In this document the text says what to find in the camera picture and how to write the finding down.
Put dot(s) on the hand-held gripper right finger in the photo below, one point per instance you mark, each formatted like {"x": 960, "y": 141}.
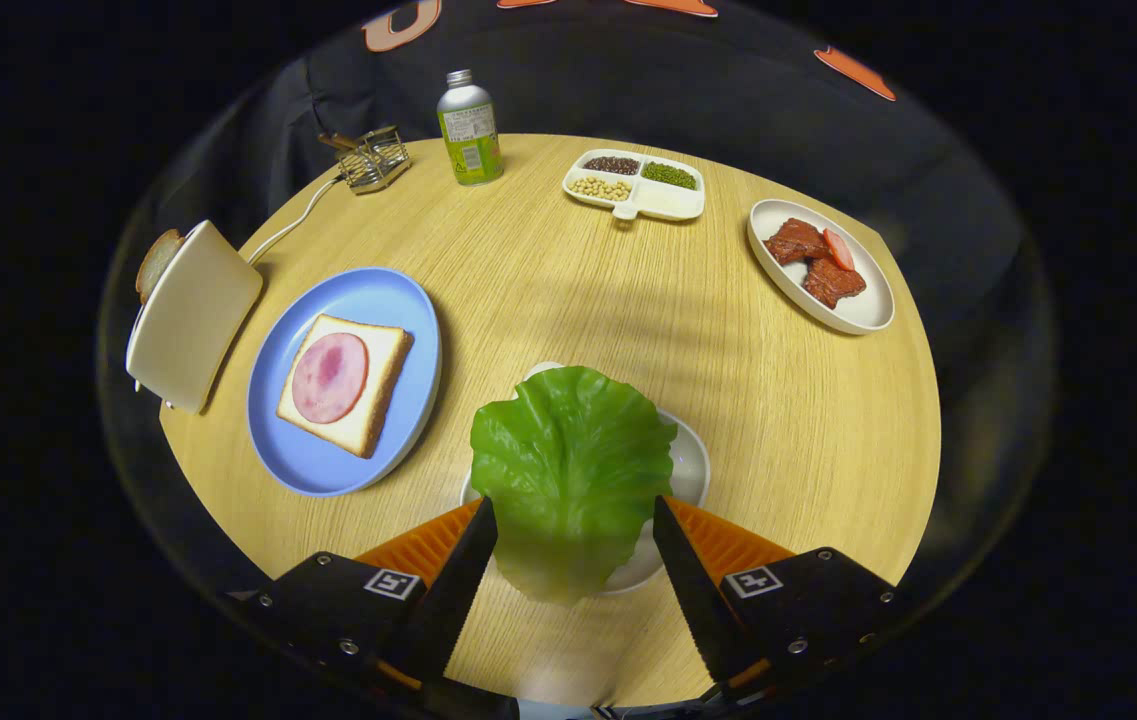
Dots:
{"x": 698, "y": 590}

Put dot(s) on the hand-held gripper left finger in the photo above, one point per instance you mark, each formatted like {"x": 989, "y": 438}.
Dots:
{"x": 443, "y": 600}

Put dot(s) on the green lettuce leaf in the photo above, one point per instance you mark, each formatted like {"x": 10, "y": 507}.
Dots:
{"x": 568, "y": 470}

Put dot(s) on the white bread slice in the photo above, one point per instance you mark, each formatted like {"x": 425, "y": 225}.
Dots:
{"x": 156, "y": 265}
{"x": 383, "y": 370}

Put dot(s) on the round pink ham slice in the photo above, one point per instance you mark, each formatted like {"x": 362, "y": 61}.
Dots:
{"x": 328, "y": 378}

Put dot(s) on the blue plate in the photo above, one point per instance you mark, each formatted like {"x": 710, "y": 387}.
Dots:
{"x": 348, "y": 290}

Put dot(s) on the white oval meat plate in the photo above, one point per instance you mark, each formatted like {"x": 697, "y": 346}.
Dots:
{"x": 863, "y": 310}

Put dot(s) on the red brown meat piece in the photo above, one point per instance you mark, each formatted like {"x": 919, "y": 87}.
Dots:
{"x": 833, "y": 282}
{"x": 796, "y": 241}

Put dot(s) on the pink sausage slice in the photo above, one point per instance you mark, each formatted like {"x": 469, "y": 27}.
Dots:
{"x": 839, "y": 249}

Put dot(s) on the white toaster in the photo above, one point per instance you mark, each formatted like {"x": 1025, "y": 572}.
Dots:
{"x": 193, "y": 320}

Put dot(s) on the white divided tray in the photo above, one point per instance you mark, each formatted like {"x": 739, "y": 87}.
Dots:
{"x": 668, "y": 200}

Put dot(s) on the pile of yellow soybeans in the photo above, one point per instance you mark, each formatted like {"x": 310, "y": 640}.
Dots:
{"x": 598, "y": 188}

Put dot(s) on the pile of green beans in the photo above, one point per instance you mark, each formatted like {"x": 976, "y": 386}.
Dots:
{"x": 669, "y": 176}

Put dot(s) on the pile of dark red beans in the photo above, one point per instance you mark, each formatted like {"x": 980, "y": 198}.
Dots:
{"x": 612, "y": 165}

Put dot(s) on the green metal bottle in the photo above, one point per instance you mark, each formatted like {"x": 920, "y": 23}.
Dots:
{"x": 473, "y": 150}

